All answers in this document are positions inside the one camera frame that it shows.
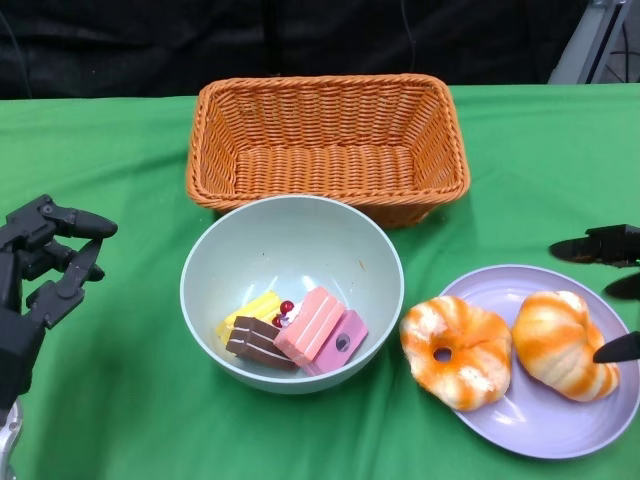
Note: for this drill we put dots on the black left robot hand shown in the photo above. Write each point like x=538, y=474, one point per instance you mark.
x=15, y=320

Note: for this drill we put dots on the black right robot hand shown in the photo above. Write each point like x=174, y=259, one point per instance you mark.
x=610, y=245

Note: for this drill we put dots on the pale green bowl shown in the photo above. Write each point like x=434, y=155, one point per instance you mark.
x=300, y=240

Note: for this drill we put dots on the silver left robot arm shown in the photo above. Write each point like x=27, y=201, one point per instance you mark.
x=10, y=440

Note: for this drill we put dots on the lavender plate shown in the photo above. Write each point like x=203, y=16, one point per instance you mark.
x=525, y=425

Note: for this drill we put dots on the yellow layered cake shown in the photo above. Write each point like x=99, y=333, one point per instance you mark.
x=250, y=310

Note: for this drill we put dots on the chocolate layered cake with cherry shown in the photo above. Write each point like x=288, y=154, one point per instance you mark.
x=255, y=345

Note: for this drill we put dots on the pink layered cake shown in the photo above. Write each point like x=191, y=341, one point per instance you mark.
x=345, y=345

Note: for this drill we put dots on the orange wicker basket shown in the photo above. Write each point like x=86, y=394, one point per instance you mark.
x=325, y=165

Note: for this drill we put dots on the salmon block cake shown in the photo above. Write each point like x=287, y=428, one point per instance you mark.
x=315, y=325

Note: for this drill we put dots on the green tablecloth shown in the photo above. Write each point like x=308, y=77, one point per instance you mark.
x=125, y=425

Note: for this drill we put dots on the small red berries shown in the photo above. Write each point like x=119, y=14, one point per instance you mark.
x=286, y=306

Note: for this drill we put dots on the black backdrop curtain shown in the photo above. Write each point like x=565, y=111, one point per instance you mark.
x=150, y=40

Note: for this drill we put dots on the black vertical stand pole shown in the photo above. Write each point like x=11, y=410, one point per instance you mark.
x=274, y=35

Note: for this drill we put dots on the grey metal frame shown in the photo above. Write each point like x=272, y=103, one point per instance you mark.
x=585, y=40

